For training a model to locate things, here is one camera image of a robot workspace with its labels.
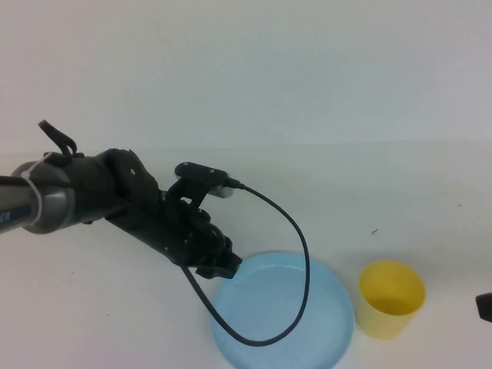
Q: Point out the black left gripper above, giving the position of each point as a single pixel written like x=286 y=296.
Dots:
x=173 y=230

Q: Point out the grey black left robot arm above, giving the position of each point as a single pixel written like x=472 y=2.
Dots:
x=50 y=200

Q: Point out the yellow plastic cup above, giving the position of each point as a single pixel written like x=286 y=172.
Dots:
x=388 y=303

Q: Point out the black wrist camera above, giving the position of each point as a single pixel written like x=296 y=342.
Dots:
x=200 y=173

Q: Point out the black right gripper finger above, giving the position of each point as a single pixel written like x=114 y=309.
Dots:
x=485 y=305

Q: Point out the white zip tie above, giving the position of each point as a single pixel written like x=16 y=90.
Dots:
x=37 y=192

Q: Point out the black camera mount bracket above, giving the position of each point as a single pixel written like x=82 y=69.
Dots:
x=188 y=192

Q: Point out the light blue plate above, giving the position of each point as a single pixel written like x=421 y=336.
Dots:
x=284 y=319

